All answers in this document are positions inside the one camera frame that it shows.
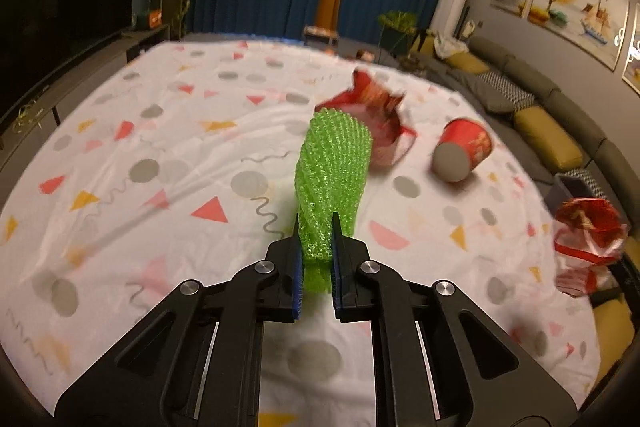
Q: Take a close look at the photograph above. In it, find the red paper canister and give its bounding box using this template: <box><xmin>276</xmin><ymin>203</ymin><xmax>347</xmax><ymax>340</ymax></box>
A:
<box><xmin>432</xmin><ymin>117</ymin><xmax>496</xmax><ymax>184</ymax></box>

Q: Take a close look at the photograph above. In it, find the large yellow cushion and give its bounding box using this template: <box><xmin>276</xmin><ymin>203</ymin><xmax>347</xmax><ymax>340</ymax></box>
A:
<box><xmin>514</xmin><ymin>106</ymin><xmax>585</xmax><ymax>172</ymax></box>

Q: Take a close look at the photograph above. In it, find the grey cushion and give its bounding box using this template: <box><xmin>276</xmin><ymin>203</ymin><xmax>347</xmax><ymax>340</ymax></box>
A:
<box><xmin>482</xmin><ymin>94</ymin><xmax>516</xmax><ymax>115</ymax></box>

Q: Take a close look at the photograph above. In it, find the houndstooth cushion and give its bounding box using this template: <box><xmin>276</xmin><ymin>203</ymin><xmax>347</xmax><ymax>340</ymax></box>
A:
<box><xmin>575</xmin><ymin>167</ymin><xmax>608</xmax><ymax>198</ymax></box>

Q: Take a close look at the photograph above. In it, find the torn red package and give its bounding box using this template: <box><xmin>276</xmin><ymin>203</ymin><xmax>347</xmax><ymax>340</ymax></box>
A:
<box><xmin>315</xmin><ymin>67</ymin><xmax>418</xmax><ymax>168</ymax></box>

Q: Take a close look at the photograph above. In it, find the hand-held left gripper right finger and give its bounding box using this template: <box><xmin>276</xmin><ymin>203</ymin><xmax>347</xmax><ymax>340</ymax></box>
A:
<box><xmin>331</xmin><ymin>212</ymin><xmax>581</xmax><ymax>427</ymax></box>

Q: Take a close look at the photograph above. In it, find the grey sectional sofa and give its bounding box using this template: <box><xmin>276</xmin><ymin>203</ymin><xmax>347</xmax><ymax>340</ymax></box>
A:
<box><xmin>415</xmin><ymin>34</ymin><xmax>640</xmax><ymax>413</ymax></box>

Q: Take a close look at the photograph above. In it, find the yellow seat cushion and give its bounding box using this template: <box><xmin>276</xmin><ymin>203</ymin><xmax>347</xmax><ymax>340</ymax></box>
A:
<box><xmin>592</xmin><ymin>297</ymin><xmax>640</xmax><ymax>403</ymax></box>

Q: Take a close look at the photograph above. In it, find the black white zigzag cushion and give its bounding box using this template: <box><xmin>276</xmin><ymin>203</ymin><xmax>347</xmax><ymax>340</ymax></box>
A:
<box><xmin>475</xmin><ymin>69</ymin><xmax>536</xmax><ymax>105</ymax></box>

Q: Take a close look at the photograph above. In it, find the small stool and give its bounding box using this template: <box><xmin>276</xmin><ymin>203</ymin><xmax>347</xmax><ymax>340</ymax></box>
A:
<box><xmin>303</xmin><ymin>26</ymin><xmax>341</xmax><ymax>52</ymax></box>

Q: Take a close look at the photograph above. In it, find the tree and sailboat painting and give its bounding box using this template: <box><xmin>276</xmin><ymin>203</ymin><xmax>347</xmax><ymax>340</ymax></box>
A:
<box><xmin>527</xmin><ymin>0</ymin><xmax>631</xmax><ymax>72</ymax></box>

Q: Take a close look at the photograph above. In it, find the small yellow cushion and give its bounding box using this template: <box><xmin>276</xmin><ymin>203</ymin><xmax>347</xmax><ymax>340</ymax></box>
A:
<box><xmin>445</xmin><ymin>52</ymin><xmax>491</xmax><ymax>75</ymax></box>

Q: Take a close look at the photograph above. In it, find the white tower air conditioner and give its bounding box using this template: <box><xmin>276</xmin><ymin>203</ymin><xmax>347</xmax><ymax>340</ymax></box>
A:
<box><xmin>430</xmin><ymin>0</ymin><xmax>473</xmax><ymax>40</ymax></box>

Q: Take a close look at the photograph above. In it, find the patterned white tablecloth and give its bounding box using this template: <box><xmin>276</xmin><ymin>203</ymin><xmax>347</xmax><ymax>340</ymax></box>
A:
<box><xmin>0</xmin><ymin>38</ymin><xmax>601</xmax><ymax>427</ymax></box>

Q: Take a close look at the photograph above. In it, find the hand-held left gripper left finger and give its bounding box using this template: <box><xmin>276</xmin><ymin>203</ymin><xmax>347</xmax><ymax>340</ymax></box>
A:
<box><xmin>54</xmin><ymin>212</ymin><xmax>307</xmax><ymax>427</ymax></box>

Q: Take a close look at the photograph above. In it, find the gold framed painting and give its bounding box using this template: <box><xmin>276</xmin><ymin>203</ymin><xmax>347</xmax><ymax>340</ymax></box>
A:
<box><xmin>622</xmin><ymin>2</ymin><xmax>640</xmax><ymax>95</ymax></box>

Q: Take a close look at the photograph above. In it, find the red white plastic bag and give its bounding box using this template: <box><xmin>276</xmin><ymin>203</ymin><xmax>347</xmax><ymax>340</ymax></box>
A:
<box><xmin>552</xmin><ymin>197</ymin><xmax>632</xmax><ymax>298</ymax></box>

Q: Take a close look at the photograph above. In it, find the green foam net sleeve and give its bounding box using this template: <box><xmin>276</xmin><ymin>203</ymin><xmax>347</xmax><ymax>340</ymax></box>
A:
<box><xmin>292</xmin><ymin>107</ymin><xmax>373</xmax><ymax>295</ymax></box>

